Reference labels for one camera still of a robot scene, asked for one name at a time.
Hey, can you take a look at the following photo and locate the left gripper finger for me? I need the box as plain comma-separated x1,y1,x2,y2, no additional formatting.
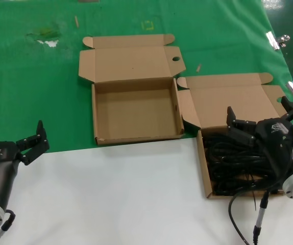
15,119,47,151
20,137,51,166

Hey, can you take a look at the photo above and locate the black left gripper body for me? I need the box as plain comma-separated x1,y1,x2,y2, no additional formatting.
0,140,25,206

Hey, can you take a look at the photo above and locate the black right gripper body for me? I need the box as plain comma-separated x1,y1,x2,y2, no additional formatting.
254,117,293,186

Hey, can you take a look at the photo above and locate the open cardboard mailer box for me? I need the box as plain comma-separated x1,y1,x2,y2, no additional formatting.
176,72,293,199
78,34,187,146

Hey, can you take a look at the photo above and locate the green table cloth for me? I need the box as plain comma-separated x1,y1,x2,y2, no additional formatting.
0,0,293,155

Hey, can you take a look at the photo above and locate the yellow square tape marking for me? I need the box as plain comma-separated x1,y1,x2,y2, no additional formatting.
141,20,155,31

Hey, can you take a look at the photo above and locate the pile of black power cables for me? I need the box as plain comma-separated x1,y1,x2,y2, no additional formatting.
203,127,285,197

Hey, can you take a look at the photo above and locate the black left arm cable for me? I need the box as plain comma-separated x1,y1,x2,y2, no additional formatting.
0,209,16,245

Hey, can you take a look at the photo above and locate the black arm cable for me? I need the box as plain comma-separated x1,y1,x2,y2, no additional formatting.
0,209,16,245
228,176,281,245

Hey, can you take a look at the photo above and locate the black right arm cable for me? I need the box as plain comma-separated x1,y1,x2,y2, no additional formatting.
228,176,281,245

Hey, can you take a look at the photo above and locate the grey black cable connector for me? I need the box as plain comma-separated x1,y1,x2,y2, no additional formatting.
253,190,270,245

